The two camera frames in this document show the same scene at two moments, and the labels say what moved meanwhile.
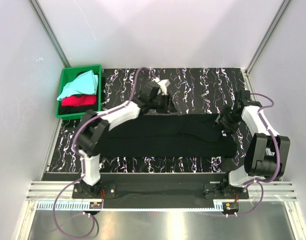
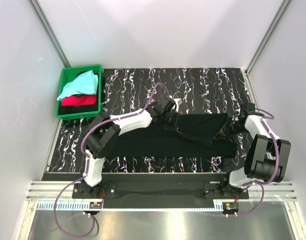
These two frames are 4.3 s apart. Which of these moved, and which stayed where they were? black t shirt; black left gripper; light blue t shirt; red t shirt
Moved: black left gripper
Stayed: black t shirt; red t shirt; light blue t shirt
